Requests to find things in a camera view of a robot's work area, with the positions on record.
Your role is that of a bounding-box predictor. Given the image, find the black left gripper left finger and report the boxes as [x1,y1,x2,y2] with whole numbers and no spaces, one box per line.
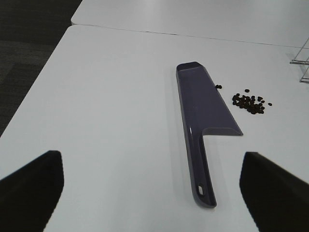
[0,150,64,232]

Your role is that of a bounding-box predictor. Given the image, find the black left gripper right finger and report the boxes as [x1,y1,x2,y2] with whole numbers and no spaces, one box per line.
[239,152,309,232]

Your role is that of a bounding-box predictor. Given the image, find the pile of coffee beans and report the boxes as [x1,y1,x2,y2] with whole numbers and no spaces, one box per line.
[232,88,273,115]

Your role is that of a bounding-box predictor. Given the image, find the purple plastic dustpan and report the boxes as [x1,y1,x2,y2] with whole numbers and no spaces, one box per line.
[176,61,243,208]

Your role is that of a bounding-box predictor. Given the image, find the chrome wire dish rack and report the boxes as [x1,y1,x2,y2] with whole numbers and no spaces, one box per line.
[290,38,309,84]

